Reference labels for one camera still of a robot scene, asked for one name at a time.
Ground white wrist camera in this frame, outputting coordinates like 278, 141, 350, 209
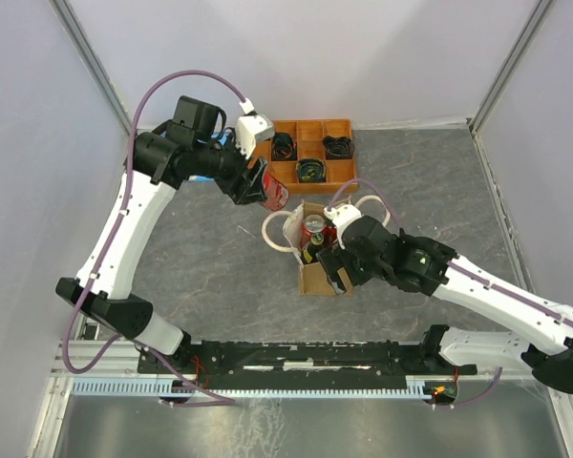
324, 203, 362, 249
235, 98, 275, 159

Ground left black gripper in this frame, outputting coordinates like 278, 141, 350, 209
194, 128, 269, 206

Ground green glass bottle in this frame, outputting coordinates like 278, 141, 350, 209
301, 232, 325, 265

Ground light blue cable duct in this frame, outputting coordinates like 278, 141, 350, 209
71, 374, 434, 400

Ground rolled dark sock bottom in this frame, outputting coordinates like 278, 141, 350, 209
296, 158, 327, 183

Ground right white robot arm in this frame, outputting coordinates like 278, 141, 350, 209
316, 213, 573, 395

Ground rolled dark sock right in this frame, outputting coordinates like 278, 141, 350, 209
322, 135, 355, 160

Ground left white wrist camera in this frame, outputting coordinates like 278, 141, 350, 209
235, 98, 275, 159

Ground canvas tote bag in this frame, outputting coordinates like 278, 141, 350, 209
261, 193, 391, 298

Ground blue patterned cloth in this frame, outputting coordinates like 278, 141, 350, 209
186, 134, 234, 181

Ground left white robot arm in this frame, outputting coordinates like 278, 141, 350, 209
55, 96, 274, 372

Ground rolled dark sock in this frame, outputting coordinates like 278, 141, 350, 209
322, 135, 355, 160
296, 158, 327, 183
271, 132, 297, 161

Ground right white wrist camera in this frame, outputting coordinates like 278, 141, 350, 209
324, 203, 362, 249

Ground orange wooden compartment tray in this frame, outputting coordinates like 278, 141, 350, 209
254, 119, 356, 195

